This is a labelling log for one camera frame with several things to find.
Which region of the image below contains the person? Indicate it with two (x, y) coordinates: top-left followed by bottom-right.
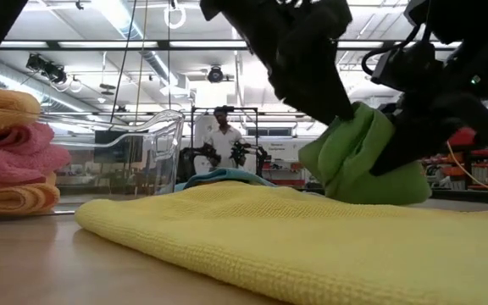
(204, 105), (247, 170)

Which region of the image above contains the yellow microfiber towel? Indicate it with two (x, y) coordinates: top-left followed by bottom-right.
(74, 180), (488, 305)

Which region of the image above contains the black overhead light bar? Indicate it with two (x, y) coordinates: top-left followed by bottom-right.
(0, 39), (461, 52)

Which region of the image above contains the hanging yellow cable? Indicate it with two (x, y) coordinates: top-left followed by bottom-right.
(446, 141), (488, 191)

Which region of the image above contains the white hanging ring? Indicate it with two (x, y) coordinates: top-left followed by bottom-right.
(163, 0), (188, 31)

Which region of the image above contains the red storage bin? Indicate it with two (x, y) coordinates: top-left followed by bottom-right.
(446, 126), (478, 147)

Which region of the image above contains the green microfiber towel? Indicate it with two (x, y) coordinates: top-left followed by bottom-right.
(297, 101), (432, 206)

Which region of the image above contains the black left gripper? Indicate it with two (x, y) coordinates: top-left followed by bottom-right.
(199, 0), (355, 125)

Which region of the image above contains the black monitor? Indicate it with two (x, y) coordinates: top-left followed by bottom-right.
(94, 129), (144, 164)

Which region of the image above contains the black ceiling spotlight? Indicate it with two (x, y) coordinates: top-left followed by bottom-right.
(25, 53), (68, 85)
(207, 65), (225, 84)

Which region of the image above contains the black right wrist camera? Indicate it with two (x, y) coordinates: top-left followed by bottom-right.
(373, 42), (445, 93)

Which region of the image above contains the hanging black cable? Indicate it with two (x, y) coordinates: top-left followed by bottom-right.
(109, 0), (138, 125)

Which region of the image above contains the red tool chest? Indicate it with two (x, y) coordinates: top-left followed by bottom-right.
(263, 160), (308, 187)

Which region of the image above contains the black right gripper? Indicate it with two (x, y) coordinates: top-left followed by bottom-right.
(369, 20), (488, 177)

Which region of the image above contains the blue microfiber towel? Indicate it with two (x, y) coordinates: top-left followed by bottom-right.
(174, 168), (277, 194)

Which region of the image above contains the orange microfiber towel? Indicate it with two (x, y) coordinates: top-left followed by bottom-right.
(0, 172), (62, 216)
(0, 83), (42, 137)

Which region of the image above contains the clear plastic bin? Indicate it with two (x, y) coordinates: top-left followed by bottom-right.
(0, 108), (186, 219)

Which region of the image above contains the black storage shelf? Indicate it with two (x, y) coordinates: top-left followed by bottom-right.
(421, 126), (488, 191)

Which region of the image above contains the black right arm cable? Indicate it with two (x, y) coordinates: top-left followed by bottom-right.
(361, 25), (423, 77)

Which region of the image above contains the silver air duct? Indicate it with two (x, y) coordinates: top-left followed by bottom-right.
(0, 58), (97, 114)
(93, 0), (186, 86)

